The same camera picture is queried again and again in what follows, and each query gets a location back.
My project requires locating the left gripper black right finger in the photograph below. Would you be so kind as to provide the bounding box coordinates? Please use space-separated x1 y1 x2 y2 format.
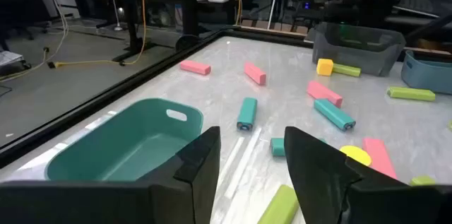
284 126 452 224

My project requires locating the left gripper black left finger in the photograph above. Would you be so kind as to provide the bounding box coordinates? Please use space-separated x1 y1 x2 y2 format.
0 126 222 224

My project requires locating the yellow foam cylinder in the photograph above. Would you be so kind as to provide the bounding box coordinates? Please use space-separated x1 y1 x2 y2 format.
339 145 373 167

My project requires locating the red foam block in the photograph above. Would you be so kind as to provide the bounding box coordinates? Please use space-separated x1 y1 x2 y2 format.
362 137 399 180

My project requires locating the teal foam block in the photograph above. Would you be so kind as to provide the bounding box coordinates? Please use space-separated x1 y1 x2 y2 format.
313 98 357 132
236 97 258 132
270 137 328 158

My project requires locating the pink foam block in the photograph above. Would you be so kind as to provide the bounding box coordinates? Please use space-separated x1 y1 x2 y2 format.
306 80 344 109
244 61 268 86
179 59 212 76

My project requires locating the yellow foam cube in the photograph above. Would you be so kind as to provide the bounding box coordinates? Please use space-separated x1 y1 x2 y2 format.
316 58 335 77

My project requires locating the dark green plastic bin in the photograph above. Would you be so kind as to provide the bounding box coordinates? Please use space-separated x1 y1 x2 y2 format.
44 98 205 182

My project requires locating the blue-grey plastic bin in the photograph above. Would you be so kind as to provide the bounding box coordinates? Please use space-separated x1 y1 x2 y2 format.
400 49 452 95

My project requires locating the grey translucent plastic bin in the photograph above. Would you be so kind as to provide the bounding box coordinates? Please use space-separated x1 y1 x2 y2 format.
311 21 407 77

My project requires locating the black stand with round base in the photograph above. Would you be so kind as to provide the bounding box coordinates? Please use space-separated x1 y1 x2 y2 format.
175 0 203 52

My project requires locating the black table frame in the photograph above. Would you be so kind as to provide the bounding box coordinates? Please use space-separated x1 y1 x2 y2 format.
0 25 452 169

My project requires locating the yellow extension cable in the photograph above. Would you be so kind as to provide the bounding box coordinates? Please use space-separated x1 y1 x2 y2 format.
47 0 148 69

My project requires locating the black frame post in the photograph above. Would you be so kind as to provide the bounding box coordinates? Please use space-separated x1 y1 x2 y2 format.
112 0 167 63

